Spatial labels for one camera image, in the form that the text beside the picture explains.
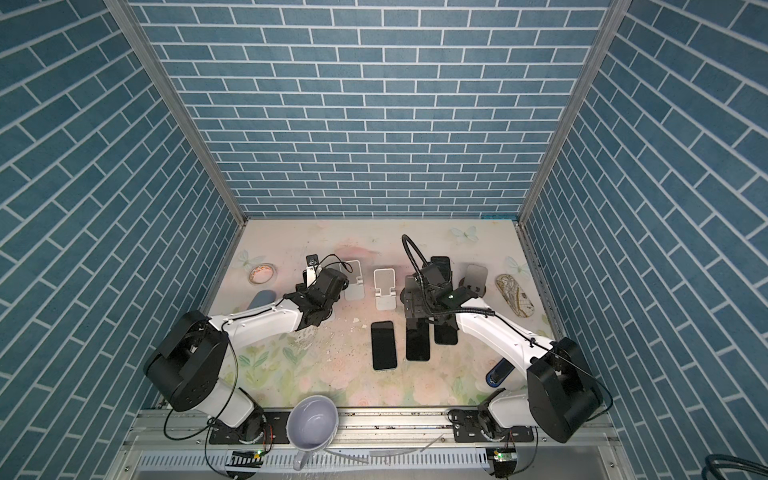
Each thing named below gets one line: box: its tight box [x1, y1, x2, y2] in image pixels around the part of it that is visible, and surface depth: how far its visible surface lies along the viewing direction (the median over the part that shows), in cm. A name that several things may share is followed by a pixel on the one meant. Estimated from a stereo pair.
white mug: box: [285, 395, 339, 471], surface depth 74 cm
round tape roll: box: [249, 263, 275, 285], surface depth 106 cm
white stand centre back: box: [373, 268, 396, 311], surface depth 95 cm
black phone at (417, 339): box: [406, 318, 430, 361], surface depth 90 cm
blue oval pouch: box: [247, 290, 277, 310], surface depth 98 cm
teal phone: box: [371, 321, 397, 370], surface depth 88 cm
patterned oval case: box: [495, 273, 535, 319], surface depth 98 cm
